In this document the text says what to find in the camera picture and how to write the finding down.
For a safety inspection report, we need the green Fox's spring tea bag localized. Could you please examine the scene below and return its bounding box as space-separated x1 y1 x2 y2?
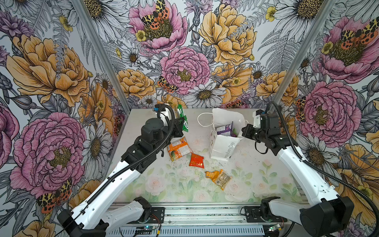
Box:
177 104 189 132

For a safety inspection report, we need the orange Fox's fruits candy bag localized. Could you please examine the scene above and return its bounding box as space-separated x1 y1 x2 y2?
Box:
167 137 192 162

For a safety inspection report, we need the small red snack packet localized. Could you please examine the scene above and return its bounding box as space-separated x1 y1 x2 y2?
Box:
189 153 204 168

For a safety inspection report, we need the purple Fox's berries candy bag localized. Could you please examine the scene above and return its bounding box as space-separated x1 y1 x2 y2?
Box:
215 122 234 137

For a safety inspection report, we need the white paper bag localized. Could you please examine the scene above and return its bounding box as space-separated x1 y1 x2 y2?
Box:
197 108 248 162

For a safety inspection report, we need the small clear cracker packet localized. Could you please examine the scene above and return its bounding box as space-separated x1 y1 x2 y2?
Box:
214 172 232 190

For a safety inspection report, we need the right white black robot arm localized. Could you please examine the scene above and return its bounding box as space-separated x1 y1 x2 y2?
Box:
241 110 354 237

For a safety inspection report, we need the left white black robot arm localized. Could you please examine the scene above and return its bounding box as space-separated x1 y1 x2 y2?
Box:
58 114 185 237

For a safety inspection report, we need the green circuit board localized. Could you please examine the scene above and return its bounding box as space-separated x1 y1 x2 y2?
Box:
134 226 161 237

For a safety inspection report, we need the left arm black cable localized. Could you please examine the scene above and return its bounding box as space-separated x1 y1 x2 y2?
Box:
54 103 176 237

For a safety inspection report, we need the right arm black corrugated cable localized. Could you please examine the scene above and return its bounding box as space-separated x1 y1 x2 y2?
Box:
265 101 379 237

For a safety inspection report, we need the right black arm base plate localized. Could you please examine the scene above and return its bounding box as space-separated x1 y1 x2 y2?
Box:
240 206 288 223

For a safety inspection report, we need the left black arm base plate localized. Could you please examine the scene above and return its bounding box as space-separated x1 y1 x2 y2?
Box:
129 207 165 224

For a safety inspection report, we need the aluminium frame rail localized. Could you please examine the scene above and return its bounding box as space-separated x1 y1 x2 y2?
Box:
77 202 335 226

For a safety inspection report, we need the white slotted cable duct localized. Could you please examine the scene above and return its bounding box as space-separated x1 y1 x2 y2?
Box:
107 225 265 237

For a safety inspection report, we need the right aluminium corner post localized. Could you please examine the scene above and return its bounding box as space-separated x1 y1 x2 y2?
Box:
271 1 336 103

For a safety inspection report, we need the aluminium corner post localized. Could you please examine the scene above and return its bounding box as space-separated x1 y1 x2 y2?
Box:
271 1 336 103
73 1 130 115

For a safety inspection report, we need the left aluminium corner post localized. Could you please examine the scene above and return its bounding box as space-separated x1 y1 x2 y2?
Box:
73 1 130 115

